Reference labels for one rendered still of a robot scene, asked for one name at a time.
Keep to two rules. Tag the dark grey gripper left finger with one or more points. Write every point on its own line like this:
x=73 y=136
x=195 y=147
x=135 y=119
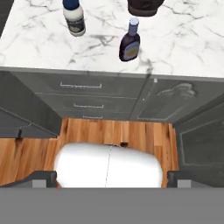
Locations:
x=43 y=176

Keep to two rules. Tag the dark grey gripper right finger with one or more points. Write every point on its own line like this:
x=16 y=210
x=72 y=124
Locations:
x=175 y=177

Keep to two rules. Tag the dark condiment bottle pale cap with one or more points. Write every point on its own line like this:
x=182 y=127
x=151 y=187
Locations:
x=129 y=45

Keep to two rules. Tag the white mayonnaise bottle blue cap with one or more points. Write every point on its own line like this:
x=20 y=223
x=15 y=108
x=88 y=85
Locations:
x=74 y=18

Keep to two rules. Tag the grey side cupboard door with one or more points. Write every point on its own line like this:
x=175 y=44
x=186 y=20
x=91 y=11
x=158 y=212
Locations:
x=204 y=143

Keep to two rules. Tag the white rounded object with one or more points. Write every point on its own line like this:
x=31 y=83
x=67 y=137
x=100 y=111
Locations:
x=108 y=166

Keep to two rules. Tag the plain grey cupboard run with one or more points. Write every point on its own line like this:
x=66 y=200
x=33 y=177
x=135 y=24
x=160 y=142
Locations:
x=23 y=108

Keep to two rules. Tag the grey panelled cupboard door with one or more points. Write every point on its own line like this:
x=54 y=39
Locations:
x=175 y=102

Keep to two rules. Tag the small grey drawer front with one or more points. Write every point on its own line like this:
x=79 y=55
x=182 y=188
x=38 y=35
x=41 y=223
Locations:
x=93 y=114

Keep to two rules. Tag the medium grey drawer front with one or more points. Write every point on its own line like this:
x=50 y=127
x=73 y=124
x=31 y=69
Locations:
x=87 y=100

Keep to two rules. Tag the large grey drawer front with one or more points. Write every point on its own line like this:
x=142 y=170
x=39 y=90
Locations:
x=87 y=81

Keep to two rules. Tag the dark brown round pot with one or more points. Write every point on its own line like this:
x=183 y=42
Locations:
x=144 y=7

